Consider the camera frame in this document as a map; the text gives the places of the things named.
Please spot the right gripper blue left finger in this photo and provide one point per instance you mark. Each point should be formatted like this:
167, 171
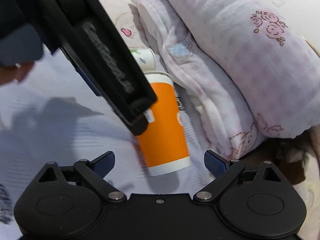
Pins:
92, 173

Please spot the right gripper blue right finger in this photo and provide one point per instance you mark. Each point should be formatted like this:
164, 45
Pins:
225, 173

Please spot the orange paper cup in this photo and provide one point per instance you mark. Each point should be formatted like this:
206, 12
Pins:
163, 144

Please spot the small white green-print cup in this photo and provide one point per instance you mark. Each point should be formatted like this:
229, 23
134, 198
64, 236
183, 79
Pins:
145, 58

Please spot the person's left hand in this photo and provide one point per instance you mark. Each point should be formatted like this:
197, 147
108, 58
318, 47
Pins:
17, 72

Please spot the light blue patterned cloth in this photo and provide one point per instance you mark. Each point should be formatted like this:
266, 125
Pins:
54, 116

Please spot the pink checkered folded quilt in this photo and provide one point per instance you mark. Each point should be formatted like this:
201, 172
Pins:
249, 75

